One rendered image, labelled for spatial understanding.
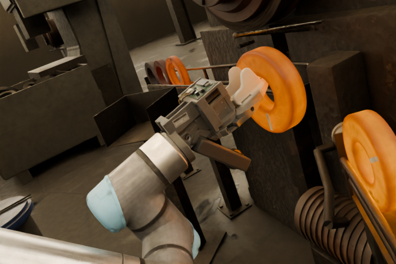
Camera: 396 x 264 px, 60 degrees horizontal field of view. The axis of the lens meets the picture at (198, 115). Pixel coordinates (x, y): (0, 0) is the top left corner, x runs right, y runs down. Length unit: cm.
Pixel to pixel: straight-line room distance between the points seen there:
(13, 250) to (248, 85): 40
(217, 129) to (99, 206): 21
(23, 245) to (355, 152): 49
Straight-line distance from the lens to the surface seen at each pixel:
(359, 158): 62
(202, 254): 157
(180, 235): 53
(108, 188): 51
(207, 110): 52
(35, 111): 316
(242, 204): 175
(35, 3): 336
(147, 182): 51
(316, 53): 93
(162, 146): 51
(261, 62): 58
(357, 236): 74
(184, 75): 155
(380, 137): 53
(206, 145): 54
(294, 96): 56
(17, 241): 45
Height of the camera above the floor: 103
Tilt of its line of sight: 19 degrees down
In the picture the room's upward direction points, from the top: 19 degrees counter-clockwise
